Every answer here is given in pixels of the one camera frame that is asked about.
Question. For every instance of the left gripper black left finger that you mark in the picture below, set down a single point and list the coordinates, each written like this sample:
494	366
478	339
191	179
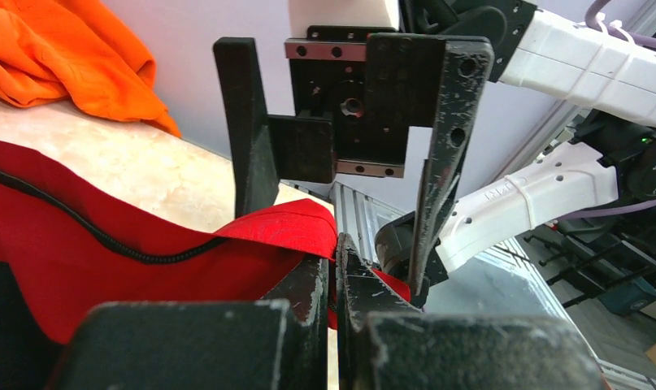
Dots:
277	342

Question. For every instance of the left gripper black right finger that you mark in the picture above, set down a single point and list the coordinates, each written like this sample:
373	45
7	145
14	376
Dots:
386	343

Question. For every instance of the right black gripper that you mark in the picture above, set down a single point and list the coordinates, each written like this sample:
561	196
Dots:
356	94

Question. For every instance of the red jacket black lining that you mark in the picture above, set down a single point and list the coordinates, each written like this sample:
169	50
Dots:
67	246

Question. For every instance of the orange garment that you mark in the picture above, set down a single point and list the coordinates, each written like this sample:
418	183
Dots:
79	51

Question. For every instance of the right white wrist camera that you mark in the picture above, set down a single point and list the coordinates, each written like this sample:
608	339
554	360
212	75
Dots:
358	13

